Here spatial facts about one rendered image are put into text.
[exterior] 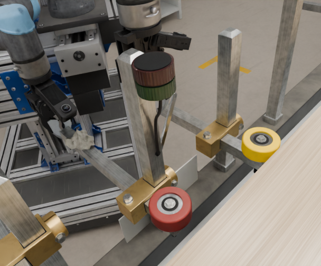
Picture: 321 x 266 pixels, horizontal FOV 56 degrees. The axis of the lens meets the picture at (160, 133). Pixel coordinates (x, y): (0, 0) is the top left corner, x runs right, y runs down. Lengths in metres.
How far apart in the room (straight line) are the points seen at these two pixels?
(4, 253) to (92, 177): 1.12
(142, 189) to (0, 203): 0.30
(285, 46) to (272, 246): 0.55
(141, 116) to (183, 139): 1.50
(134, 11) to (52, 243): 0.39
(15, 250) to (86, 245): 1.14
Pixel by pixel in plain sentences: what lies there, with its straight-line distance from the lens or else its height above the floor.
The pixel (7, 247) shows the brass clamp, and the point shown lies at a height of 0.97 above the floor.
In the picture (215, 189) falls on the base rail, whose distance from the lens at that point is 0.85.
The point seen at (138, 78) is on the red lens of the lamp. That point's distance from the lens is 0.43.
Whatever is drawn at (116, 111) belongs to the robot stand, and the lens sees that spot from 1.98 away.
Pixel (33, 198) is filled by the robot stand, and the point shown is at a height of 0.21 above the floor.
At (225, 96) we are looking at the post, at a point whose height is 0.96.
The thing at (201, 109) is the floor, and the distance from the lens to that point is 2.24.
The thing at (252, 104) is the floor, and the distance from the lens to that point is 2.30.
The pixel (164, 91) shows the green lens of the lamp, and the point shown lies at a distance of 0.43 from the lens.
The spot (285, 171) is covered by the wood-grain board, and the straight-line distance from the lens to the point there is 0.64.
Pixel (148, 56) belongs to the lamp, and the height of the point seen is 1.17.
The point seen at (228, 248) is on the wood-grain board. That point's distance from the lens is 0.53.
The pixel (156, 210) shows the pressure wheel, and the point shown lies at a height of 0.91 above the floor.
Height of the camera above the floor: 1.37
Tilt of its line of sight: 42 degrees down
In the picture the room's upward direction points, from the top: 8 degrees counter-clockwise
